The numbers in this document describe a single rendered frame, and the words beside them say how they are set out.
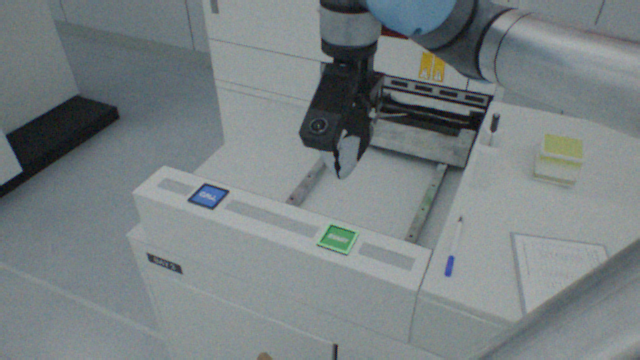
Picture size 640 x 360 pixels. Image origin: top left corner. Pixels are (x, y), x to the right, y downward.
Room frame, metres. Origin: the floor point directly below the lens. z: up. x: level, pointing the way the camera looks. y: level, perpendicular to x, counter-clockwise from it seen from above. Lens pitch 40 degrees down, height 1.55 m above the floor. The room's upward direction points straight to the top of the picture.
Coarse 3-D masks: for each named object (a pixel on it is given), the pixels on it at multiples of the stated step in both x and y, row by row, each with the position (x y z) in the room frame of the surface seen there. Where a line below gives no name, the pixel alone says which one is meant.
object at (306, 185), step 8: (320, 160) 0.94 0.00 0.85; (312, 168) 0.91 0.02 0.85; (320, 168) 0.91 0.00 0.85; (312, 176) 0.88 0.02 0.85; (320, 176) 0.91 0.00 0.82; (304, 184) 0.85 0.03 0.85; (312, 184) 0.87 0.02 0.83; (296, 192) 0.82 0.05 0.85; (304, 192) 0.83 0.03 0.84; (288, 200) 0.79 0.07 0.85; (296, 200) 0.80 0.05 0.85
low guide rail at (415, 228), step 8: (440, 168) 0.91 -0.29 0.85; (440, 176) 0.88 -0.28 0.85; (432, 184) 0.85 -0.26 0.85; (440, 184) 0.87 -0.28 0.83; (432, 192) 0.82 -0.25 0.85; (424, 200) 0.79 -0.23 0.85; (432, 200) 0.80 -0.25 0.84; (424, 208) 0.77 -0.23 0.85; (416, 216) 0.74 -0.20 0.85; (424, 216) 0.74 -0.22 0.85; (416, 224) 0.72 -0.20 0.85; (408, 232) 0.69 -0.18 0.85; (416, 232) 0.69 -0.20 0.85; (408, 240) 0.67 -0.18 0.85; (416, 240) 0.69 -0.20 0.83
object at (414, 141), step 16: (384, 128) 1.03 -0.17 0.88; (400, 128) 1.03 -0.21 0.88; (416, 128) 1.03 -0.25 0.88; (384, 144) 0.99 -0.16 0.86; (400, 144) 0.97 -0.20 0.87; (416, 144) 0.96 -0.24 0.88; (432, 144) 0.96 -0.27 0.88; (448, 144) 0.96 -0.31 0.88; (448, 160) 0.92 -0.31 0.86; (464, 160) 0.91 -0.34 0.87
